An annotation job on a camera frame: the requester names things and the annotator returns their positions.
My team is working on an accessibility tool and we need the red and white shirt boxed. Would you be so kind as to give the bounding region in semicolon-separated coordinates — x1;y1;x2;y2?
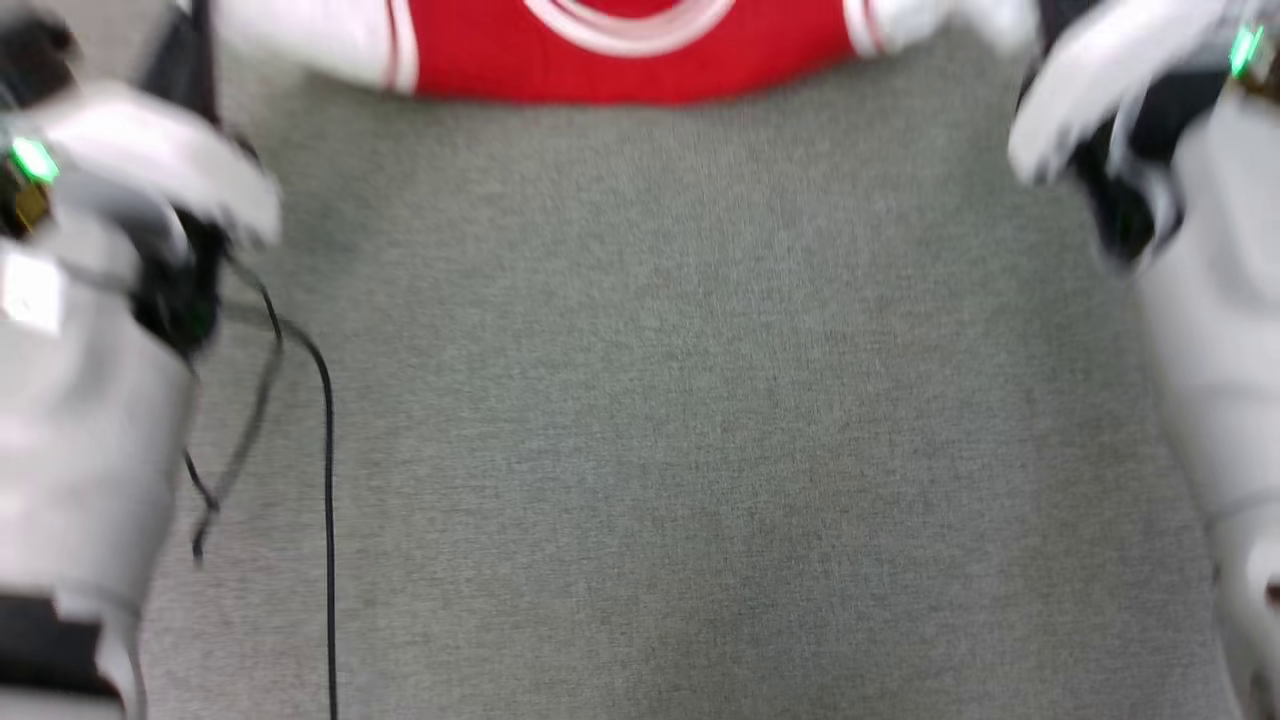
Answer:
213;0;1038;107

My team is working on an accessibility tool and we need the grey fabric sofa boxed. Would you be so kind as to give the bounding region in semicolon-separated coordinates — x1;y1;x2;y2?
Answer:
0;0;1280;720

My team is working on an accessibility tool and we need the thick black cable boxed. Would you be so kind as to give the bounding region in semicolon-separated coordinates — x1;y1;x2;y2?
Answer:
225;255;342;720

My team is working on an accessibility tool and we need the thin black cable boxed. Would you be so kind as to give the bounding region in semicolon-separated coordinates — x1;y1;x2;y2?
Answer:
184;300;287;571

